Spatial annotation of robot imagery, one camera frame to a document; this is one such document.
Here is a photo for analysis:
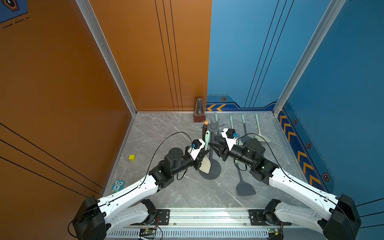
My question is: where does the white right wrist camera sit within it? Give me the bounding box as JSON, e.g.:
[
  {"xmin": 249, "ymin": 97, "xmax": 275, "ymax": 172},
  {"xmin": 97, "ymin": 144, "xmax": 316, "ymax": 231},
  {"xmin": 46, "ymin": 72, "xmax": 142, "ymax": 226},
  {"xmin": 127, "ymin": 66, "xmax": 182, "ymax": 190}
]
[{"xmin": 222, "ymin": 128, "xmax": 239, "ymax": 151}]

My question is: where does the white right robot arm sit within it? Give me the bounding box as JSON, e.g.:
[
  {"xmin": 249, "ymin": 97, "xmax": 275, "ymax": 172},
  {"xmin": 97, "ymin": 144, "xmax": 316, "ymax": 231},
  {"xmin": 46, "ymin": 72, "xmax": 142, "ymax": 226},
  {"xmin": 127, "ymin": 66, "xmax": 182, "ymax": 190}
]
[{"xmin": 210, "ymin": 139, "xmax": 362, "ymax": 240}]

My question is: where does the aluminium corner post left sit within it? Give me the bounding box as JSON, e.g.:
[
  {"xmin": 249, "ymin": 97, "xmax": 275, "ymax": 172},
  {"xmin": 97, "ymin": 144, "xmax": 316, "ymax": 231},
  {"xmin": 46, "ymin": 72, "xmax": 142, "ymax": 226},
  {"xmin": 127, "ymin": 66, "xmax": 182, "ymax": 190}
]
[{"xmin": 76, "ymin": 0, "xmax": 138, "ymax": 117}]

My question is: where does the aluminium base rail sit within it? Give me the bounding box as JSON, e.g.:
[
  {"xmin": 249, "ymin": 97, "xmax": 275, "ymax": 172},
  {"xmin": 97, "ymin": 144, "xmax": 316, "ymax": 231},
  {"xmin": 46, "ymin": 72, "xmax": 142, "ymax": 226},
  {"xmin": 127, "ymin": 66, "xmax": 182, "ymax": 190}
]
[{"xmin": 77, "ymin": 206, "xmax": 331, "ymax": 240}]

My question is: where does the red wooden metronome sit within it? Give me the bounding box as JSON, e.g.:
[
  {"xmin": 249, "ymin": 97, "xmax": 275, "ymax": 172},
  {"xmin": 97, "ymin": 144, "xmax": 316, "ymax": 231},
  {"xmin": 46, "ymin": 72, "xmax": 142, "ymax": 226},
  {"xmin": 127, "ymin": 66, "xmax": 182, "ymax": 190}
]
[{"xmin": 194, "ymin": 98, "xmax": 206, "ymax": 123}]

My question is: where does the aluminium corner post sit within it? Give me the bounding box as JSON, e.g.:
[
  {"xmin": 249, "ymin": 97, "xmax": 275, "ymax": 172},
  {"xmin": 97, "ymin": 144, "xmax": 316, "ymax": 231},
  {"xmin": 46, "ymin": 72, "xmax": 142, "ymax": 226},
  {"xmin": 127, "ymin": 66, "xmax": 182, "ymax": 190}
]
[
  {"xmin": 272, "ymin": 0, "xmax": 346, "ymax": 117},
  {"xmin": 76, "ymin": 0, "xmax": 138, "ymax": 117}
]

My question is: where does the cream slotted turner mint handle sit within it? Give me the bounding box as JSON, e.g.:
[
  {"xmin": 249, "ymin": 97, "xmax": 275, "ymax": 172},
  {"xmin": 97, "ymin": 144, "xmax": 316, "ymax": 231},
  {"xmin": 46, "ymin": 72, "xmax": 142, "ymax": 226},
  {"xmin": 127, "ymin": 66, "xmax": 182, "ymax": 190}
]
[{"xmin": 199, "ymin": 131, "xmax": 211, "ymax": 174}]

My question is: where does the green circuit board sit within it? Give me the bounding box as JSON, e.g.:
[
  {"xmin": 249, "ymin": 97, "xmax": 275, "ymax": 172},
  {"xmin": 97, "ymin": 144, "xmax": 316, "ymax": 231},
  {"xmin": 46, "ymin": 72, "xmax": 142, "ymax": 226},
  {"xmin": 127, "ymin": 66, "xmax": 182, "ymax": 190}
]
[
  {"xmin": 267, "ymin": 228, "xmax": 284, "ymax": 240},
  {"xmin": 139, "ymin": 228, "xmax": 157, "ymax": 239}
]

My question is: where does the aluminium corner post right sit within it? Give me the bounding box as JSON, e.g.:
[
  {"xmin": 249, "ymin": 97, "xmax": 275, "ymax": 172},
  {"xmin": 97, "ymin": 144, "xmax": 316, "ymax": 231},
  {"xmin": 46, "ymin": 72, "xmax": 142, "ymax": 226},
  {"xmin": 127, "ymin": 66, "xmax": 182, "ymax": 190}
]
[{"xmin": 272, "ymin": 0, "xmax": 346, "ymax": 117}]

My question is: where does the brown wooden handle utensil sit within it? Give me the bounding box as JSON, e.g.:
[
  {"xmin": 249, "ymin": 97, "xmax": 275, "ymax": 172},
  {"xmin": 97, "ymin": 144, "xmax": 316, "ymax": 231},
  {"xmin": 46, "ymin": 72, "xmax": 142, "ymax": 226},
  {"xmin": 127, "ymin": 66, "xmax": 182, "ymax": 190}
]
[{"xmin": 202, "ymin": 120, "xmax": 210, "ymax": 141}]

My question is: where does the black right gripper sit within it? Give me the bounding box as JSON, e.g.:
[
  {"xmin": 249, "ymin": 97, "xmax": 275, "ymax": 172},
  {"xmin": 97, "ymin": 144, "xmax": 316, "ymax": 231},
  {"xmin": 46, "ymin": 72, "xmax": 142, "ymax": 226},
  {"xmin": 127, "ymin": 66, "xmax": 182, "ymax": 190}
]
[{"xmin": 208, "ymin": 136, "xmax": 255, "ymax": 169}]

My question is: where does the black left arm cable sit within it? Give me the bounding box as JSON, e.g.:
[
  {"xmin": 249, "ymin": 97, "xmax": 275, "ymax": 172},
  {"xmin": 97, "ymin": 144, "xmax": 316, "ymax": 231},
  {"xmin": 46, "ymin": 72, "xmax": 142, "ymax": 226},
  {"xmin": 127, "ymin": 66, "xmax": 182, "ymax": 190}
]
[{"xmin": 143, "ymin": 131, "xmax": 193, "ymax": 184}]

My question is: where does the grey turner mint handle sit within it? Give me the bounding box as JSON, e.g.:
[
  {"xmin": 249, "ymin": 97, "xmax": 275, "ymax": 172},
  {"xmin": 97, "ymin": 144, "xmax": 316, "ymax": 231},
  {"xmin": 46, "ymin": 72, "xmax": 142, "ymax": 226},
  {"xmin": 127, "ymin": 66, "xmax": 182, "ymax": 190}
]
[{"xmin": 241, "ymin": 114, "xmax": 252, "ymax": 145}]

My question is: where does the green circuit board right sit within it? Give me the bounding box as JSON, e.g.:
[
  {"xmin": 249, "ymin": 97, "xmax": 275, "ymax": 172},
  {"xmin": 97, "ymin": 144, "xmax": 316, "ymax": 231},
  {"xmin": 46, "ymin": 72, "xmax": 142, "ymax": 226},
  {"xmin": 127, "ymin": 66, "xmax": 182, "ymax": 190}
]
[{"xmin": 267, "ymin": 228, "xmax": 284, "ymax": 240}]

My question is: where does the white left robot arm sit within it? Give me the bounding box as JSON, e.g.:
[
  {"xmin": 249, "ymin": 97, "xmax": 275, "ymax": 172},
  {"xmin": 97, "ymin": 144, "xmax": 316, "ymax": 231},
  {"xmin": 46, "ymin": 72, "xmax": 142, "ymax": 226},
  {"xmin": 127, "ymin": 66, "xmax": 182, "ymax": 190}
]
[{"xmin": 71, "ymin": 147, "xmax": 209, "ymax": 240}]

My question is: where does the green circuit board left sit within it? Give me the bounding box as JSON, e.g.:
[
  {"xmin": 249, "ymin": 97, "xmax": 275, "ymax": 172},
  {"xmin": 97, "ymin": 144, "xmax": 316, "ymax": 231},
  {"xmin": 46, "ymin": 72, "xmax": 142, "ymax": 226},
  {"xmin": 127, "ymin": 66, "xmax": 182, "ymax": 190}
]
[{"xmin": 139, "ymin": 228, "xmax": 157, "ymax": 239}]

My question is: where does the grey kitchen utensil rack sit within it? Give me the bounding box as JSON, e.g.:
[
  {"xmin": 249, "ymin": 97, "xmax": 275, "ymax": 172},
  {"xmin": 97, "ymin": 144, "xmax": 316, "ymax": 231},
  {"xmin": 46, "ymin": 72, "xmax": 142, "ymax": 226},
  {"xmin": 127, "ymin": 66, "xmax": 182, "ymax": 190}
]
[{"xmin": 199, "ymin": 123, "xmax": 224, "ymax": 180}]

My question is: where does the cream spatula mint handle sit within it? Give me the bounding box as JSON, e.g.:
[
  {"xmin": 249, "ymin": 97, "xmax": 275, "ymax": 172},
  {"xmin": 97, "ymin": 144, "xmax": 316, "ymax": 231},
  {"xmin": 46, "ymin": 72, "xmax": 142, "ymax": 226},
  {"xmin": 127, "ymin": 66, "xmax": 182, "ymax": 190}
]
[{"xmin": 255, "ymin": 113, "xmax": 271, "ymax": 143}]

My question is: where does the blue owl toy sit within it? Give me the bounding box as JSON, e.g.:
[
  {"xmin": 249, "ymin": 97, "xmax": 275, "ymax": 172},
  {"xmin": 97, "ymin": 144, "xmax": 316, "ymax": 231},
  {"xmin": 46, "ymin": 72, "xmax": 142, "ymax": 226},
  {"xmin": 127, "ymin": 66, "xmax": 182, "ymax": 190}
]
[{"xmin": 112, "ymin": 180, "xmax": 126, "ymax": 193}]

